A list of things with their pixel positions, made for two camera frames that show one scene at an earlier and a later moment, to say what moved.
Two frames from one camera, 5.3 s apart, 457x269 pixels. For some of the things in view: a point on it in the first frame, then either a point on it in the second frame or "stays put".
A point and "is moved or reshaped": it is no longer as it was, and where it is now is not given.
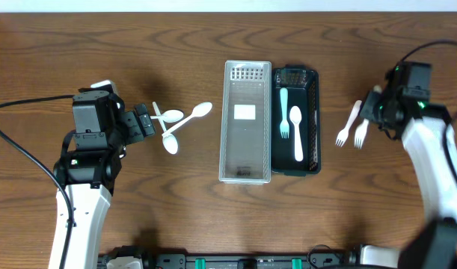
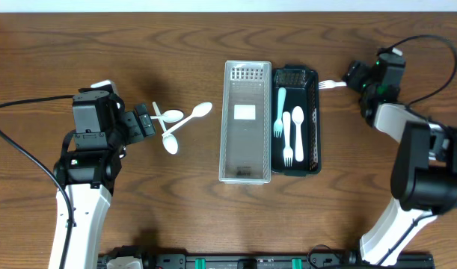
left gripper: (135, 125) stays put
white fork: (360, 132) -> (288, 155)
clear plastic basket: (245, 138) stays put
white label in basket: (244, 112) stays put
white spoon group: (295, 115) stays put
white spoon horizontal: (172, 116) stays put
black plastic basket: (303, 91) stays put
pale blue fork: (284, 125) is moved or reshaped
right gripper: (372, 104) -> (352, 77)
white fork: (342, 135) -> (331, 84)
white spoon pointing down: (170, 141) stays put
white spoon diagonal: (200, 110) stays put
